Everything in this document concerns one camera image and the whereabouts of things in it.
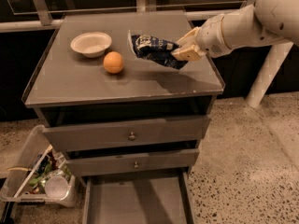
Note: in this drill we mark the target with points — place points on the orange ball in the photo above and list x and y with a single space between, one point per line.
113 62

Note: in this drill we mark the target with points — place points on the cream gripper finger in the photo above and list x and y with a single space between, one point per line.
191 53
189 38

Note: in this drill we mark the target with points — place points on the grey middle drawer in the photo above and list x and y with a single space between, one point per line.
133 162

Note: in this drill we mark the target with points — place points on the grey drawer cabinet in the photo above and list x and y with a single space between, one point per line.
69 89

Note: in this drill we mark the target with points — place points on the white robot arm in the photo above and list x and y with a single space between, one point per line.
265 23

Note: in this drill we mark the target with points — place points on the metal railing with glass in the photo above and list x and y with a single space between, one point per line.
31 15

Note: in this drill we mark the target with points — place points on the grey bottom drawer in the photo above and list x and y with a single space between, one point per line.
149 197

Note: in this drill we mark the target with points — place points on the white cup in bin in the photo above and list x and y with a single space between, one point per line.
56 187

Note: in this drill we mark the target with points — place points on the blue chip bag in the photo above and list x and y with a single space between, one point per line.
155 49

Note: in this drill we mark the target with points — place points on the grey drawer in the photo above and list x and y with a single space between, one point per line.
127 133
133 162
149 197

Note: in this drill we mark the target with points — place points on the white paper bowl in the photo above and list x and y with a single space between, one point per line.
91 45

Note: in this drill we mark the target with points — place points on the white diagonal pole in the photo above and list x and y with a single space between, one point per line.
273 61

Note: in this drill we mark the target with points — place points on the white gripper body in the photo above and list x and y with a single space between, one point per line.
209 36

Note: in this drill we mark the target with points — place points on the grey top drawer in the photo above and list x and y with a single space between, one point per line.
127 133

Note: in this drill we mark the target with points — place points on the clear plastic bin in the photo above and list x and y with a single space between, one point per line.
37 163

